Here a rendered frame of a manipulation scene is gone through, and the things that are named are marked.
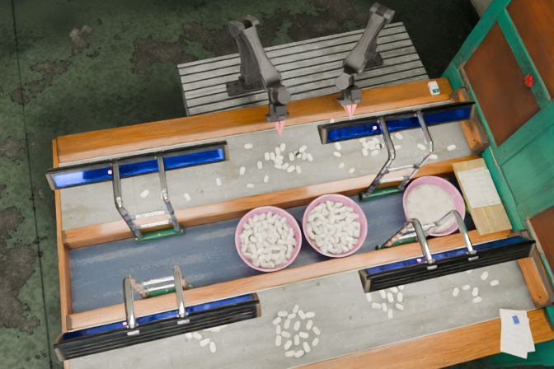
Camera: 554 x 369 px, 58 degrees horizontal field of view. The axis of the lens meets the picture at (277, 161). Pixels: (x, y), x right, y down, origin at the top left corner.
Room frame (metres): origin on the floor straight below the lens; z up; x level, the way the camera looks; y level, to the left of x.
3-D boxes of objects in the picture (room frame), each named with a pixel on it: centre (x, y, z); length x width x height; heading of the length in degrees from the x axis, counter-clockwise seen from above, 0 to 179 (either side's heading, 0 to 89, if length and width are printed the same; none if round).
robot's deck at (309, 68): (1.19, -0.17, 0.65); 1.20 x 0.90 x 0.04; 116
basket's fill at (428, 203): (0.82, -0.69, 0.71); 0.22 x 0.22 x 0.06
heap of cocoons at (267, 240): (0.54, -0.03, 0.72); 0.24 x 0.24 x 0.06
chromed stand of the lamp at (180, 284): (0.19, 0.29, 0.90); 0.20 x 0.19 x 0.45; 113
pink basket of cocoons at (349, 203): (0.65, -0.28, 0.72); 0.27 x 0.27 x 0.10
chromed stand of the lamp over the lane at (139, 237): (0.56, 0.44, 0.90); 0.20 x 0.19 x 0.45; 113
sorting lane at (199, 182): (0.90, 0.00, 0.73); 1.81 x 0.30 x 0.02; 113
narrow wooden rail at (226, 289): (0.43, -0.19, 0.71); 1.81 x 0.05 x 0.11; 113
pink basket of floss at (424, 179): (0.82, -0.69, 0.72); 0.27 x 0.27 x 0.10
